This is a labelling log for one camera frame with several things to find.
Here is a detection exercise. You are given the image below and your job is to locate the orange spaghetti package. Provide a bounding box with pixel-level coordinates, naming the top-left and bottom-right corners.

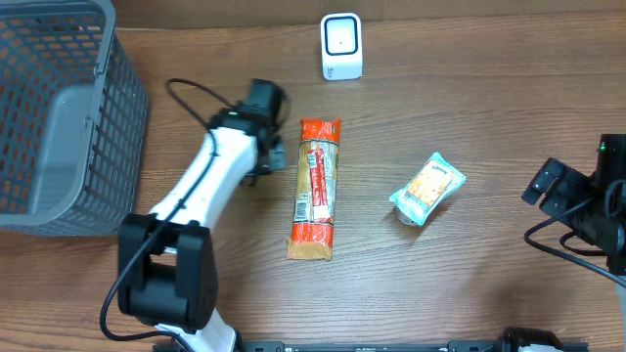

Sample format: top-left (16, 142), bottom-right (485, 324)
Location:
top-left (287, 119), bottom-right (341, 260)

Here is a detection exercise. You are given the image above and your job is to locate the white barcode scanner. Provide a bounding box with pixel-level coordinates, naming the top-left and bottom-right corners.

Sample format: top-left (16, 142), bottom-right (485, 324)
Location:
top-left (320, 13), bottom-right (364, 81)

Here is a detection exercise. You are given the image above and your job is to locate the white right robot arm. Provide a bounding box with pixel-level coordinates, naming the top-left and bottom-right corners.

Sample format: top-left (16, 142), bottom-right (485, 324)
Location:
top-left (521, 134), bottom-right (625, 287)

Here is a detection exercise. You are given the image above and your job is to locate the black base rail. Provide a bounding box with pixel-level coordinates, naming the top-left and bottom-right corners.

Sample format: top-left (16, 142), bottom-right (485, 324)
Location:
top-left (233, 328), bottom-right (590, 352)

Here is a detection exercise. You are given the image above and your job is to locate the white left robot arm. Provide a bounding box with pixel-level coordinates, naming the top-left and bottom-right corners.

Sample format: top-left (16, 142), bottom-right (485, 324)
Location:
top-left (100, 79), bottom-right (288, 351)

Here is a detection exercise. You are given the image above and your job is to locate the orange Kleenex tissue pack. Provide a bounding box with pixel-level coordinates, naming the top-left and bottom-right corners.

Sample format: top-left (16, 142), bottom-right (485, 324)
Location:
top-left (406, 160), bottom-right (454, 206)

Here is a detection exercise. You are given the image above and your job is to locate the grey plastic basket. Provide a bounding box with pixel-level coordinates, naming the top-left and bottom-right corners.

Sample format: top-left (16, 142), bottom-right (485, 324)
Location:
top-left (1, 0), bottom-right (150, 237)

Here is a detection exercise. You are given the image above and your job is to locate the green lid jar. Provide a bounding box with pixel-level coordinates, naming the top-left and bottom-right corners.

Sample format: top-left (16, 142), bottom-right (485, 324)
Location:
top-left (394, 206), bottom-right (418, 226)

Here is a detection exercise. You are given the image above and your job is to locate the teal wet wipes pack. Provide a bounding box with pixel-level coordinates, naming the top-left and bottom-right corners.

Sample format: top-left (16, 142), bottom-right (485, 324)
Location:
top-left (389, 153), bottom-right (467, 226)

